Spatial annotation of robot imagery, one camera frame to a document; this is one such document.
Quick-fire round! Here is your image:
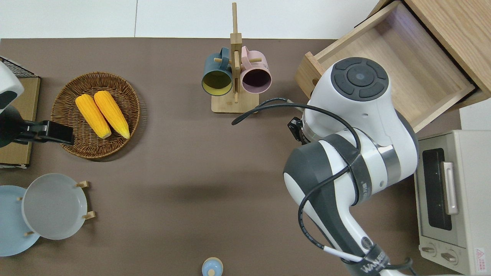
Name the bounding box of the grey plate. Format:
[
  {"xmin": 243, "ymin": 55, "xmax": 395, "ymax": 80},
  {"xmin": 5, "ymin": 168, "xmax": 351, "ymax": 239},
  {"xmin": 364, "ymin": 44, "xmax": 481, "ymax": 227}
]
[{"xmin": 22, "ymin": 173, "xmax": 88, "ymax": 240}]

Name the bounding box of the dark teal mug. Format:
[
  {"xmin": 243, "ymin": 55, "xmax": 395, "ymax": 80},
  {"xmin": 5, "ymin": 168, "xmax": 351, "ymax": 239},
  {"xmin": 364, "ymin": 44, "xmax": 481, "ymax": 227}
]
[{"xmin": 201, "ymin": 47, "xmax": 234, "ymax": 96}]

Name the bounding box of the brown wicker basket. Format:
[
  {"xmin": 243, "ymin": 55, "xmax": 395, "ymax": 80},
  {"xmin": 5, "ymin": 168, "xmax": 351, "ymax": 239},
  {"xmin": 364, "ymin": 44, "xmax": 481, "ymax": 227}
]
[{"xmin": 51, "ymin": 72, "xmax": 141, "ymax": 159}]

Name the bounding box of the yellow corn cob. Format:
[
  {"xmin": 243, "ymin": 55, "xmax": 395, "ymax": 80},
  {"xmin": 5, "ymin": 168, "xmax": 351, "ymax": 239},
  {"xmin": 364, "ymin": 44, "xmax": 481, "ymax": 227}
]
[
  {"xmin": 75, "ymin": 94, "xmax": 112, "ymax": 139},
  {"xmin": 94, "ymin": 90, "xmax": 131, "ymax": 139}
]

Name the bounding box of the white toaster oven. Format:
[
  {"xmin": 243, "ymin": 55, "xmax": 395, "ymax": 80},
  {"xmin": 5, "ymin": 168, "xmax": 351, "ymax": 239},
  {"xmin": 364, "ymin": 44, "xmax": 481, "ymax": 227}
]
[{"xmin": 414, "ymin": 130, "xmax": 491, "ymax": 276}]

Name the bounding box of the wooden drawer with black handle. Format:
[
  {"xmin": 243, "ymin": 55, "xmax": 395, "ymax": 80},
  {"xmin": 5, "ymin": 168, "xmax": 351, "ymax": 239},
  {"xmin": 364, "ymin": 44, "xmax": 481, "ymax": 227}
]
[{"xmin": 295, "ymin": 1, "xmax": 477, "ymax": 133}]

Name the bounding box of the wooden plate rack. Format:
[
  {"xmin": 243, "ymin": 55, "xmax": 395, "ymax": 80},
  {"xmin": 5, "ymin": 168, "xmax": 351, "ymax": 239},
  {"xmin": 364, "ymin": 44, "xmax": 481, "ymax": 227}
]
[{"xmin": 16, "ymin": 180, "xmax": 96, "ymax": 236}]

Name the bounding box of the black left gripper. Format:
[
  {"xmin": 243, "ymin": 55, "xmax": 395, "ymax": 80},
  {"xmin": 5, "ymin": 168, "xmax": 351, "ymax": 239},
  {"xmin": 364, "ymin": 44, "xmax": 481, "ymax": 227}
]
[{"xmin": 15, "ymin": 120, "xmax": 74, "ymax": 146}]

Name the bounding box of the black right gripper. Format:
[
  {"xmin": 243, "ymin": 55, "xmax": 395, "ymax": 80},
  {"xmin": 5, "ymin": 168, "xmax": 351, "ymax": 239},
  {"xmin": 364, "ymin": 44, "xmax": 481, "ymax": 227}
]
[{"xmin": 288, "ymin": 117, "xmax": 307, "ymax": 145}]

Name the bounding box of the pink mug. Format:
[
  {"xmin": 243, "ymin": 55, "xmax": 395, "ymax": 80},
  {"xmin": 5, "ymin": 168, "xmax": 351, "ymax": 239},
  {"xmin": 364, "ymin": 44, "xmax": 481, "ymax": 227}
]
[{"xmin": 240, "ymin": 46, "xmax": 272, "ymax": 94}]

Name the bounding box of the brown table mat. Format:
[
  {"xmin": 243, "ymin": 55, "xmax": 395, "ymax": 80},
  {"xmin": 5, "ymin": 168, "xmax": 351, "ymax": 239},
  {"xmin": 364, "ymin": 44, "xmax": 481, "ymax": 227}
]
[{"xmin": 0, "ymin": 38, "xmax": 491, "ymax": 276}]

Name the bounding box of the light blue plate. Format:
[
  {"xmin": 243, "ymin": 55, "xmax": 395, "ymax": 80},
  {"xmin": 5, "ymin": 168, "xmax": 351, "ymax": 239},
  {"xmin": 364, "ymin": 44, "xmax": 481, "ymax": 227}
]
[{"xmin": 0, "ymin": 186, "xmax": 41, "ymax": 256}]

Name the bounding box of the wooden mug stand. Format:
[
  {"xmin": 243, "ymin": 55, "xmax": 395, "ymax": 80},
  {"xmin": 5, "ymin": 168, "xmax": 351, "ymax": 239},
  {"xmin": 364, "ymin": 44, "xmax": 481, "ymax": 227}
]
[{"xmin": 211, "ymin": 2, "xmax": 260, "ymax": 114}]

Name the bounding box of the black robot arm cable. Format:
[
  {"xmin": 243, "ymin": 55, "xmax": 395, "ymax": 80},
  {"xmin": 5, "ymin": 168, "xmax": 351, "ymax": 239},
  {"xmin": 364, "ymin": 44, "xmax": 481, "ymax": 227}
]
[{"xmin": 231, "ymin": 98, "xmax": 414, "ymax": 276}]

